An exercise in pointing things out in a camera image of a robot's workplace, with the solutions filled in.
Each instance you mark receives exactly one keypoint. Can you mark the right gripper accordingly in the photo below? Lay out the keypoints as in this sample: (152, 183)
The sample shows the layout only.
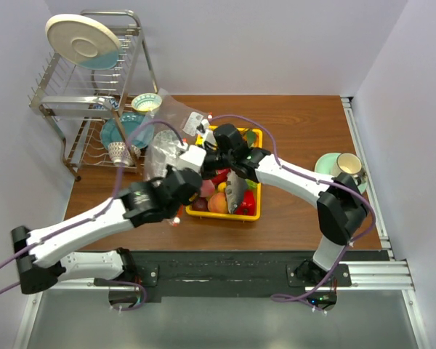
(206, 173)

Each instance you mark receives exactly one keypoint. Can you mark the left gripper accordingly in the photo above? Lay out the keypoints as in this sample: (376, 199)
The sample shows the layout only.
(169, 172)

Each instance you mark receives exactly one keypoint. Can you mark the pink peach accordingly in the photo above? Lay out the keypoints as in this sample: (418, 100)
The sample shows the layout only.
(207, 189)

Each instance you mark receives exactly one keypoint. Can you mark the grey toy fish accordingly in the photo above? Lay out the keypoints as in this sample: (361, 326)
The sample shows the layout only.
(235, 191)

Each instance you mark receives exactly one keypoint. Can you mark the orange zip top bag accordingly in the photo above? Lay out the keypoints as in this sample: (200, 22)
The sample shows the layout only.
(156, 167)

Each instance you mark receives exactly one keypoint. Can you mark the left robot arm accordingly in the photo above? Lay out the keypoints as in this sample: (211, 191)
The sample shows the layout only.
(39, 251)

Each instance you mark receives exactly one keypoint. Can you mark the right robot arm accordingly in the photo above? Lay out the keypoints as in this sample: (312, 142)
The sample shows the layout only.
(340, 206)

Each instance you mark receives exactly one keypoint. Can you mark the clear bag with label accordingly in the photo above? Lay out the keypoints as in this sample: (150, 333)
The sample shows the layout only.
(181, 116)

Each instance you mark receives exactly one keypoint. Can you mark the small yellow fruit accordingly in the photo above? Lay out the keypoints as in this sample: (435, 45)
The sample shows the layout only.
(222, 187)

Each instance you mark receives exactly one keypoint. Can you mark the dark purple plum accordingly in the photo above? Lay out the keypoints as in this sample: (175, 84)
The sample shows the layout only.
(200, 205)

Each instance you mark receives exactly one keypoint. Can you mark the yellow plastic tray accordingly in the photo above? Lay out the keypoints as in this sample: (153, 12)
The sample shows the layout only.
(256, 190)

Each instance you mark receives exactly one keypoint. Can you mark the orange peach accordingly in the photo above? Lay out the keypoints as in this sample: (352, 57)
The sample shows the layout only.
(218, 203)

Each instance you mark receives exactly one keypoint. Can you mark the floral grey bowl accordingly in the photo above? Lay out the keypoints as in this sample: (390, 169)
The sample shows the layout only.
(165, 144)

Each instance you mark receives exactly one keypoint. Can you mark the red bell pepper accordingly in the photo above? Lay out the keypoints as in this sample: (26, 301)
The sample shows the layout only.
(248, 204)

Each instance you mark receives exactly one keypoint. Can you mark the teal scalloped plate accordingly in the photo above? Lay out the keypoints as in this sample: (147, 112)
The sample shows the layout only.
(130, 121)

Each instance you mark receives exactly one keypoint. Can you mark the teal striped small bowl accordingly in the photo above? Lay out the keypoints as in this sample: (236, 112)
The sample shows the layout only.
(145, 103)

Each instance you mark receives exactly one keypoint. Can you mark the green saucer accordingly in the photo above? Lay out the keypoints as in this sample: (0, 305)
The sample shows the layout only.
(324, 164)

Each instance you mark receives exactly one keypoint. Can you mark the cream mug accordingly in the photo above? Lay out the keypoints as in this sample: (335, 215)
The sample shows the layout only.
(351, 165)

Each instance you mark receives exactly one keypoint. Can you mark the metal dish rack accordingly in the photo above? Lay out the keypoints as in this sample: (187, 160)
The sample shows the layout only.
(77, 102)

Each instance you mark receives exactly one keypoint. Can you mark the beige and teal plate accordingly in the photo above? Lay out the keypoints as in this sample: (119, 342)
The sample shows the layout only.
(83, 41)

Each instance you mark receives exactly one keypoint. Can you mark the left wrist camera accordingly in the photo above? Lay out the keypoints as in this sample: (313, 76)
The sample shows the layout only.
(192, 158)

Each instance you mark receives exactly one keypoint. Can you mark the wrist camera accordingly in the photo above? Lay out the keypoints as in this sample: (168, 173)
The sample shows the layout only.
(192, 158)
(205, 134)

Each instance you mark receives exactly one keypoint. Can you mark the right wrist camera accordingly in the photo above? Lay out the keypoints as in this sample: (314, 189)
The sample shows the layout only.
(205, 134)

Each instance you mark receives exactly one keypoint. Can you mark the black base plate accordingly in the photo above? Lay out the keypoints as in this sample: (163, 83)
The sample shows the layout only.
(236, 274)

